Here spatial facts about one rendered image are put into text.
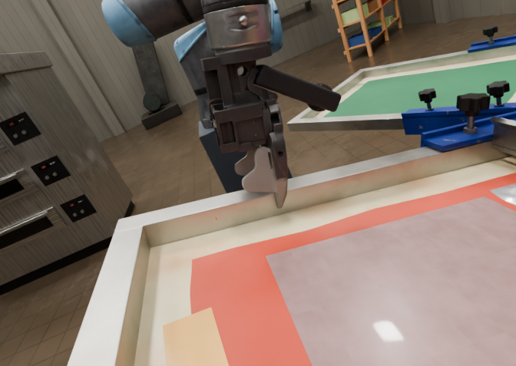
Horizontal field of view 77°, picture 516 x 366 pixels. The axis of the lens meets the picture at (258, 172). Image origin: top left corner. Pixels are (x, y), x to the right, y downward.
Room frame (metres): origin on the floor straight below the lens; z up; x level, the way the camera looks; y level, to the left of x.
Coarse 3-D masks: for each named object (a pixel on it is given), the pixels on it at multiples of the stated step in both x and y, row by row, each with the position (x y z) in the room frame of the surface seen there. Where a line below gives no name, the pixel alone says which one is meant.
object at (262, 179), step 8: (256, 152) 0.39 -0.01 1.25; (264, 152) 0.39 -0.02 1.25; (256, 160) 0.39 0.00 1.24; (264, 160) 0.39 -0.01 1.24; (272, 160) 0.39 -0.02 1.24; (256, 168) 0.39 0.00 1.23; (264, 168) 0.39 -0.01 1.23; (272, 168) 0.39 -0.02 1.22; (248, 176) 0.39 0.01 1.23; (256, 176) 0.39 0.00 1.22; (264, 176) 0.39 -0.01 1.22; (272, 176) 0.39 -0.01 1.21; (248, 184) 0.39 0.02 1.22; (256, 184) 0.39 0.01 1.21; (264, 184) 0.39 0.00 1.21; (272, 184) 0.39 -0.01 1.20; (280, 184) 0.38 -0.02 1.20; (256, 192) 0.39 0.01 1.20; (264, 192) 0.39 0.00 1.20; (272, 192) 0.39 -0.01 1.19; (280, 192) 0.38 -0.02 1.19; (280, 200) 0.39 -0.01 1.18
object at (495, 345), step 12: (492, 336) 0.15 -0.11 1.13; (504, 336) 0.15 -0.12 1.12; (468, 348) 0.15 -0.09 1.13; (480, 348) 0.15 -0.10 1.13; (492, 348) 0.15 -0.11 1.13; (504, 348) 0.14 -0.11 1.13; (432, 360) 0.15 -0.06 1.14; (444, 360) 0.15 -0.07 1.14; (456, 360) 0.14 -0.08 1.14; (468, 360) 0.14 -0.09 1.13; (480, 360) 0.14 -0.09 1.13; (492, 360) 0.14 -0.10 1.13; (504, 360) 0.14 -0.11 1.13
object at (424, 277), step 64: (448, 192) 0.36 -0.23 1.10; (256, 256) 0.32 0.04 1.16; (320, 256) 0.29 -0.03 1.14; (384, 256) 0.27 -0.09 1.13; (448, 256) 0.25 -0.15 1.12; (512, 256) 0.22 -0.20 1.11; (256, 320) 0.22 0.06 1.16; (320, 320) 0.21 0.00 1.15; (384, 320) 0.19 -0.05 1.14; (448, 320) 0.18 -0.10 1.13; (512, 320) 0.16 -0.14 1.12
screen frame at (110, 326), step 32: (384, 160) 0.43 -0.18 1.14; (416, 160) 0.42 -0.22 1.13; (448, 160) 0.42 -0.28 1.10; (480, 160) 0.42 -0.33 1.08; (288, 192) 0.40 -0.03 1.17; (320, 192) 0.41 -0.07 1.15; (352, 192) 0.41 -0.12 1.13; (128, 224) 0.40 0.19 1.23; (160, 224) 0.39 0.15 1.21; (192, 224) 0.39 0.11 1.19; (224, 224) 0.40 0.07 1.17; (128, 256) 0.32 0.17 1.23; (96, 288) 0.28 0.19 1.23; (128, 288) 0.27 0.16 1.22; (96, 320) 0.23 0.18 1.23; (128, 320) 0.23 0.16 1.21; (96, 352) 0.20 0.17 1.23; (128, 352) 0.21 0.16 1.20
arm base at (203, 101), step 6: (198, 90) 0.84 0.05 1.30; (204, 90) 0.83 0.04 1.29; (198, 96) 0.85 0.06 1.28; (204, 96) 0.84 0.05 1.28; (198, 102) 0.86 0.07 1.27; (204, 102) 0.84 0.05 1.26; (204, 108) 0.84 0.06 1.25; (204, 114) 0.84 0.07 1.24; (204, 120) 0.84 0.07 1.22; (210, 120) 0.82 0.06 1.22; (204, 126) 0.85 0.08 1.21; (210, 126) 0.83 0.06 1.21
